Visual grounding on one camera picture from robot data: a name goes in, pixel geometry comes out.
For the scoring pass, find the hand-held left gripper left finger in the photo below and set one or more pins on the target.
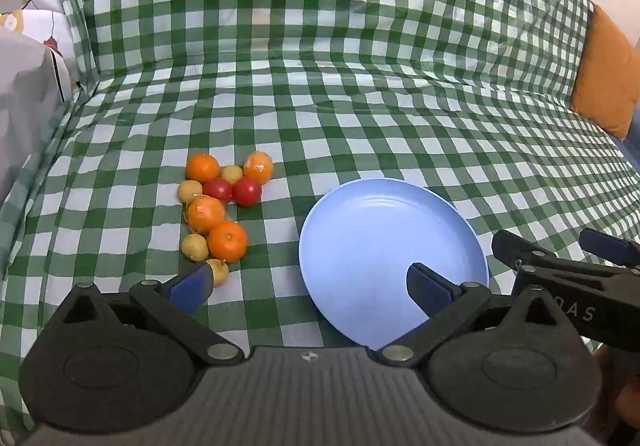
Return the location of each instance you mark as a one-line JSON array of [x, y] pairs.
[[190, 287]]

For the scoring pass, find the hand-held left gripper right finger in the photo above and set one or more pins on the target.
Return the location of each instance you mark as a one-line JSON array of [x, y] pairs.
[[429, 291]]

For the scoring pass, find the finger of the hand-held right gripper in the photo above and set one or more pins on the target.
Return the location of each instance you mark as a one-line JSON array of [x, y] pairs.
[[515, 246], [607, 245]]

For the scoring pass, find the small yellow fruit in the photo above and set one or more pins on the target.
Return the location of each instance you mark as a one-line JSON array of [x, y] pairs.
[[194, 246], [190, 190], [231, 173], [220, 271]]

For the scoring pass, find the plain orange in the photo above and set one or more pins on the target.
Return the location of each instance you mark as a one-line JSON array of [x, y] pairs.
[[202, 168], [227, 241]]

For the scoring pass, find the blue plate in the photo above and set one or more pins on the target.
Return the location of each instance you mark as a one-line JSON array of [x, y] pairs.
[[370, 246]]

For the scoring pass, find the red tomato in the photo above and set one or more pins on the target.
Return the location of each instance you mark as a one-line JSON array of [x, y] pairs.
[[247, 191], [218, 190]]

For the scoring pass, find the person's right hand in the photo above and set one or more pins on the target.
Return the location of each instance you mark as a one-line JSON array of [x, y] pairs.
[[624, 401]]

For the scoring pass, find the orange in clear wrap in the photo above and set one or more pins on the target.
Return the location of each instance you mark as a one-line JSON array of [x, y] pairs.
[[258, 167], [205, 214]]

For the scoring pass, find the orange cushion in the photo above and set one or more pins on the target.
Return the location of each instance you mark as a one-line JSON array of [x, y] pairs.
[[607, 71]]

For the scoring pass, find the green checked tablecloth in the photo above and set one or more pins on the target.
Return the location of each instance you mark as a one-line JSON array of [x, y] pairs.
[[350, 76]]

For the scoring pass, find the grey cloth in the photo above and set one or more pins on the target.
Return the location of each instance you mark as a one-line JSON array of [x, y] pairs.
[[25, 101]]

